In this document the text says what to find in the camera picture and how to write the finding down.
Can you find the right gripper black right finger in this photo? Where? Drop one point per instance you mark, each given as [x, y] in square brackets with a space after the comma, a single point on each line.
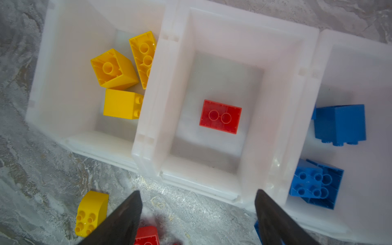
[275, 226]

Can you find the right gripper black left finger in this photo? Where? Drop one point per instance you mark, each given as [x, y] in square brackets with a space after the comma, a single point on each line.
[120, 228]

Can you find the blue lego brick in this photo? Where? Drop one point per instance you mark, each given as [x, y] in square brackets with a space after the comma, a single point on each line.
[307, 180]
[329, 187]
[339, 125]
[256, 226]

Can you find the long red lego brick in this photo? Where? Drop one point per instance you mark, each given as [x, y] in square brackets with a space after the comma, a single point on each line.
[147, 236]

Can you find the yellow lego brick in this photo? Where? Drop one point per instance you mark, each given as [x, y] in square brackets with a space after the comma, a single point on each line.
[114, 71]
[92, 211]
[122, 104]
[143, 48]

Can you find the white left bin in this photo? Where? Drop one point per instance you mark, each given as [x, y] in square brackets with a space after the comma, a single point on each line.
[66, 101]

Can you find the white right bin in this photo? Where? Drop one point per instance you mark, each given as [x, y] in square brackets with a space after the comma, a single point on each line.
[353, 70]

